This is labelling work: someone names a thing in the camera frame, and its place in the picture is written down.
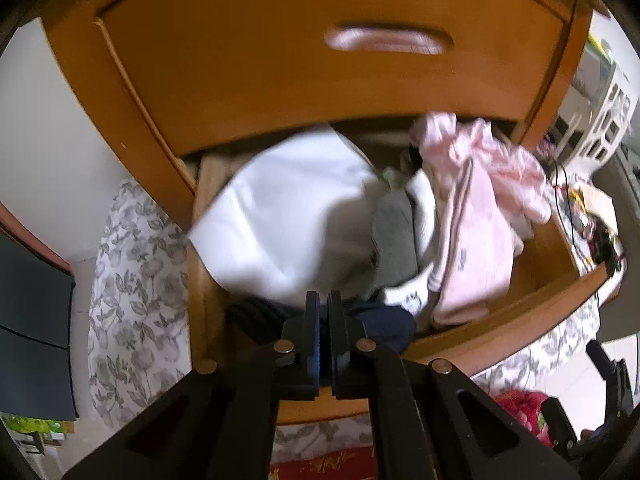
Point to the green packet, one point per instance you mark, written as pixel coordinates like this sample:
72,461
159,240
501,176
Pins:
25,425

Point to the white knit cloth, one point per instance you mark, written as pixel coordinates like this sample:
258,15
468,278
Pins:
422,210

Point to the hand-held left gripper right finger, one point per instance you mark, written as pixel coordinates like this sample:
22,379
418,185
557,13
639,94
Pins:
327,365

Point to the pale printed box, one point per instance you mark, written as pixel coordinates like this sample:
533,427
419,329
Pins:
592,75

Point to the dark cloth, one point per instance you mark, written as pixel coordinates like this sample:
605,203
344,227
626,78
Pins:
255,320

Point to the grey sock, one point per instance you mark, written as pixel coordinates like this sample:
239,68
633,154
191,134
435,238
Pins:
395,235

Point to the black hair accessory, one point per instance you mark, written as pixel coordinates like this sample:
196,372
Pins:
602,247

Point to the white lattice shelf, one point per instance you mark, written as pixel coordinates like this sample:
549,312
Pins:
607,120

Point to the white sock with cartoon print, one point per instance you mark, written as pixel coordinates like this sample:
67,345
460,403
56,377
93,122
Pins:
410,300

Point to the closed wooden drawer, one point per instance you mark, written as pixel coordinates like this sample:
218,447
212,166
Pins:
225,60

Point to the red floral blanket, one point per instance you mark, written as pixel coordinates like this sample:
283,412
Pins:
520,410

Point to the pale pink garment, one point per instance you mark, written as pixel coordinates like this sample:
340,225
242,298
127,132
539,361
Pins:
480,240

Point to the grey floral mat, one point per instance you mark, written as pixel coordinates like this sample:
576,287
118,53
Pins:
135,285

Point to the large white garment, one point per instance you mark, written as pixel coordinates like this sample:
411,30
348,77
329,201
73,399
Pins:
280,210

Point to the wooden nightstand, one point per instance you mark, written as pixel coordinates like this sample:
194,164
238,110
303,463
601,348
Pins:
75,70

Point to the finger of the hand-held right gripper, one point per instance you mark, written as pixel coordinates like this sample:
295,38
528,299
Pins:
559,422
600,357

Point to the wooden drawer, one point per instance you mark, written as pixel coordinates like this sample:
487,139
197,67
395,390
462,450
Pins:
225,60
500,340

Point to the crumpled beige paper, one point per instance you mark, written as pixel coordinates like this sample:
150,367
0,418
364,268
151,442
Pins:
595,200

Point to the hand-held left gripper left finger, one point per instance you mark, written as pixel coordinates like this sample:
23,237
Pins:
314,360

